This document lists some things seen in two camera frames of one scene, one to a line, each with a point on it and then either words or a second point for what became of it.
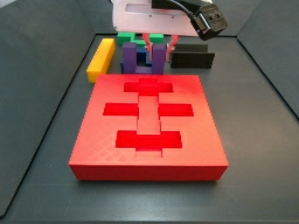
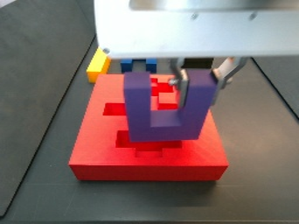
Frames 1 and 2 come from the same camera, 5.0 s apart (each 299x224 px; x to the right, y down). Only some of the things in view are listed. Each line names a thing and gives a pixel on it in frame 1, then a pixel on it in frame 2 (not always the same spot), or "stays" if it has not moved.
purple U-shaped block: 128,59 to 166,124
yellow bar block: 100,60 stays
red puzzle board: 148,131 stays
